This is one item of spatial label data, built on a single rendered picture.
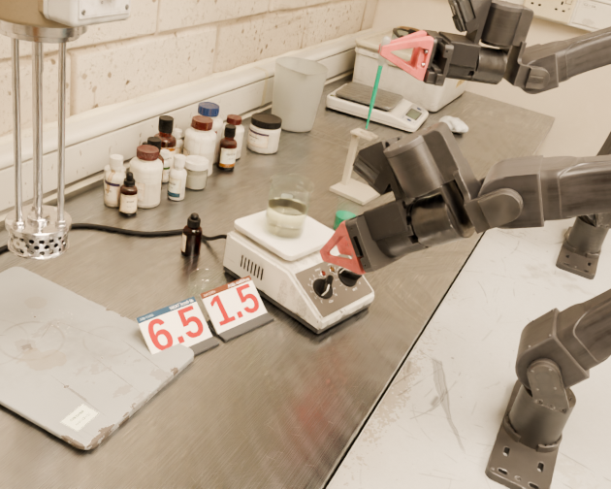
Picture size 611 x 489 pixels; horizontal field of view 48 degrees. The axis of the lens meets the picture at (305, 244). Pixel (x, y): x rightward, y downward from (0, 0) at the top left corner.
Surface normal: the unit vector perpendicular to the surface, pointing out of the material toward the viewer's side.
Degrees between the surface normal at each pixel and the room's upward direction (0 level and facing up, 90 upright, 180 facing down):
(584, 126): 90
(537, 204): 90
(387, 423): 0
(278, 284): 90
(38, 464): 0
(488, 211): 90
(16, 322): 0
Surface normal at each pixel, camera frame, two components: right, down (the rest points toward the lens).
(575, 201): -0.16, 0.43
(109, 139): 0.88, 0.36
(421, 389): 0.18, -0.86
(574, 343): -0.39, 0.36
